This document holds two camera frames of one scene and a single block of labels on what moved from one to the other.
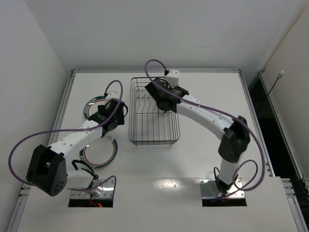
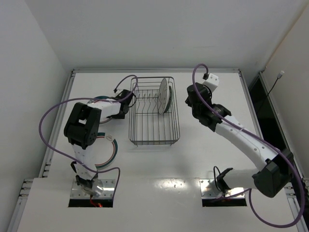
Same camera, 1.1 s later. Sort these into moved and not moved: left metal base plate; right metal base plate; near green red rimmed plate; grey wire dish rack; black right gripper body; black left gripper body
Moved: black left gripper body; black right gripper body
Not moved: near green red rimmed plate; left metal base plate; grey wire dish rack; right metal base plate
